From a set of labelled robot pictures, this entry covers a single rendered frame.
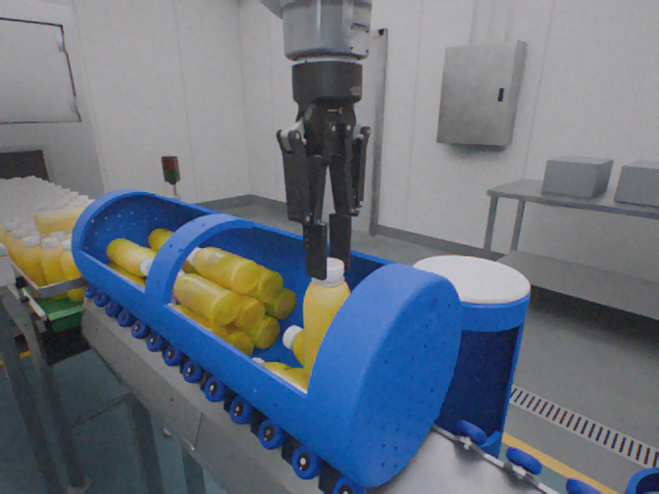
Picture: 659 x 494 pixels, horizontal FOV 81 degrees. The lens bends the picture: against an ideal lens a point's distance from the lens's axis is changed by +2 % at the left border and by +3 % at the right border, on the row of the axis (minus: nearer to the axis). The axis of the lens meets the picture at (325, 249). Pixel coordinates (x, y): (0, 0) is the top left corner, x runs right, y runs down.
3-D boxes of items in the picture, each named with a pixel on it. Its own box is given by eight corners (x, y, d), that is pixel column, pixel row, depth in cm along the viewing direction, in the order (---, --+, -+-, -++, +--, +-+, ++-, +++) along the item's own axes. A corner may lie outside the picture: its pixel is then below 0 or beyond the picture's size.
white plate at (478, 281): (390, 263, 105) (390, 267, 105) (460, 309, 80) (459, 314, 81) (473, 250, 114) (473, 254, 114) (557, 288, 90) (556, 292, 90)
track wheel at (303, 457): (321, 454, 52) (329, 454, 54) (298, 436, 55) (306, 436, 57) (307, 487, 52) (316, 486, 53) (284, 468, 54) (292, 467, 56)
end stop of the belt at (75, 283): (42, 298, 104) (39, 288, 103) (41, 297, 104) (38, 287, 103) (181, 258, 132) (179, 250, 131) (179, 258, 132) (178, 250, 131)
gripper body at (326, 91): (327, 55, 35) (328, 160, 38) (380, 63, 41) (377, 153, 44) (272, 63, 40) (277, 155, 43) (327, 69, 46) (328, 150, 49)
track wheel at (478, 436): (481, 442, 56) (486, 429, 56) (451, 426, 59) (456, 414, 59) (484, 449, 59) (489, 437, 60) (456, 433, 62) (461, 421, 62)
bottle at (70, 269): (100, 293, 118) (89, 243, 112) (83, 303, 112) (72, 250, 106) (81, 291, 119) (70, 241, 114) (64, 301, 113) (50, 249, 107)
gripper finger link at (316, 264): (328, 223, 44) (323, 224, 43) (327, 279, 46) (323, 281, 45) (308, 219, 46) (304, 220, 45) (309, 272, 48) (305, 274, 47)
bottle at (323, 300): (295, 378, 54) (291, 271, 49) (331, 361, 58) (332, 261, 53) (323, 406, 49) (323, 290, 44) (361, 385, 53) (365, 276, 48)
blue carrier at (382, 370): (350, 542, 46) (348, 338, 35) (86, 307, 101) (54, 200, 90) (454, 405, 65) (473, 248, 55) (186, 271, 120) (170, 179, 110)
